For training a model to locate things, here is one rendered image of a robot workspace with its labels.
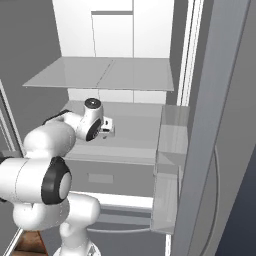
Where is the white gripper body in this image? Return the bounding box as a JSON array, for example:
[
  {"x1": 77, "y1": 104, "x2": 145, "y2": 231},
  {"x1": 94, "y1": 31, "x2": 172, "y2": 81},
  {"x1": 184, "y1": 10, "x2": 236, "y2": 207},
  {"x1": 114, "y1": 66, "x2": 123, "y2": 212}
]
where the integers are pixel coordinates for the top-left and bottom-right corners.
[{"x1": 103, "y1": 117, "x2": 116, "y2": 139}]

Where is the small glass fridge shelf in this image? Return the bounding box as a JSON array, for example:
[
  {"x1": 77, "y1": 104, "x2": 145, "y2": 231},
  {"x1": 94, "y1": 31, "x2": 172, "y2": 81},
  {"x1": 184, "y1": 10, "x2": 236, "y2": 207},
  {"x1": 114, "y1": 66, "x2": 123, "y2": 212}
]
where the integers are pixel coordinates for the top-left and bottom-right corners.
[{"x1": 61, "y1": 100, "x2": 168, "y2": 166}]

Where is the large glass fridge shelf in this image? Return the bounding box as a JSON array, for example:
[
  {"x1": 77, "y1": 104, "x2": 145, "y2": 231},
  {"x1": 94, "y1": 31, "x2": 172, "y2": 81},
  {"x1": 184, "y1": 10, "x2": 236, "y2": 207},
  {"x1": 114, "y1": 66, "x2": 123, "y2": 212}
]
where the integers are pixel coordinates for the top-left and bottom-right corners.
[{"x1": 22, "y1": 56, "x2": 175, "y2": 92}]

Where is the grey fridge door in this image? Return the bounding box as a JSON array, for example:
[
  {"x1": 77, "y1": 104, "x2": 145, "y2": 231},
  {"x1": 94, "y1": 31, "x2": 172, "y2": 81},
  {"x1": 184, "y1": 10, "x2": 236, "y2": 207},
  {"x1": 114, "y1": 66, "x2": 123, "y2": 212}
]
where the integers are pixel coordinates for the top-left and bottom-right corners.
[
  {"x1": 0, "y1": 79, "x2": 26, "y2": 159},
  {"x1": 170, "y1": 0, "x2": 256, "y2": 256}
]

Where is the white open fridge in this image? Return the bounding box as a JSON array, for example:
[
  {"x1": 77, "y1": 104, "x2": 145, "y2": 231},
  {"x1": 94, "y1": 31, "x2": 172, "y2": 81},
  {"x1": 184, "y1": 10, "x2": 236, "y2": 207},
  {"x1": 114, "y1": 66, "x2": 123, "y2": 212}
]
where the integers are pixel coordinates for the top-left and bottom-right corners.
[{"x1": 51, "y1": 0, "x2": 205, "y2": 201}]

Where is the grey crisper drawer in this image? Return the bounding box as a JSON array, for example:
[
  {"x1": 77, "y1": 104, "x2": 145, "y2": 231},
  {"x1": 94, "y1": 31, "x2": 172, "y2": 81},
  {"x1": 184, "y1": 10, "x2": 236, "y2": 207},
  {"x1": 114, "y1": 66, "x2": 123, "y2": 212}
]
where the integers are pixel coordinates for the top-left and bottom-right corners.
[{"x1": 63, "y1": 159, "x2": 156, "y2": 198}]

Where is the clear door bin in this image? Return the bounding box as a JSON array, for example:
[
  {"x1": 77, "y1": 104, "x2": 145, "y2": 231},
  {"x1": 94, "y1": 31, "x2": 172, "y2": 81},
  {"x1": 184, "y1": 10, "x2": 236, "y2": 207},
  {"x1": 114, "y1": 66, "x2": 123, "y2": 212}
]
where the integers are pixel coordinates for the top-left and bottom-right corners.
[
  {"x1": 154, "y1": 104, "x2": 191, "y2": 168},
  {"x1": 150, "y1": 162, "x2": 185, "y2": 235}
]

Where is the grey freezer drawer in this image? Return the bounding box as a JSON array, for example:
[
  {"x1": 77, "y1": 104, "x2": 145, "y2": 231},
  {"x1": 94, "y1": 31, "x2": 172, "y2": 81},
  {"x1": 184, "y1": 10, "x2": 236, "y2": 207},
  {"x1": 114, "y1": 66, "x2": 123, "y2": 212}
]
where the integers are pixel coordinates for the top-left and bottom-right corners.
[{"x1": 39, "y1": 191, "x2": 174, "y2": 256}]

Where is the grey freezer drawer handle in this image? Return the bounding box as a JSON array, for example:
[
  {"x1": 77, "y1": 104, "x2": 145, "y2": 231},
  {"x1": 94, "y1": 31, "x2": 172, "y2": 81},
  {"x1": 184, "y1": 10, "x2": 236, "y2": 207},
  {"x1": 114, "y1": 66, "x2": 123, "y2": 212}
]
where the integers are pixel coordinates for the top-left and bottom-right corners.
[{"x1": 86, "y1": 225, "x2": 152, "y2": 235}]

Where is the curved grey door handle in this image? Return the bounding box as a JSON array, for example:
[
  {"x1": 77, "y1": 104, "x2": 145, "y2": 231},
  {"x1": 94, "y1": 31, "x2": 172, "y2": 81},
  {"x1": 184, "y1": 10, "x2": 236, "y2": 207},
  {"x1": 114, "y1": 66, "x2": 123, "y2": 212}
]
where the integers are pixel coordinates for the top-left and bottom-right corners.
[{"x1": 199, "y1": 145, "x2": 222, "y2": 256}]

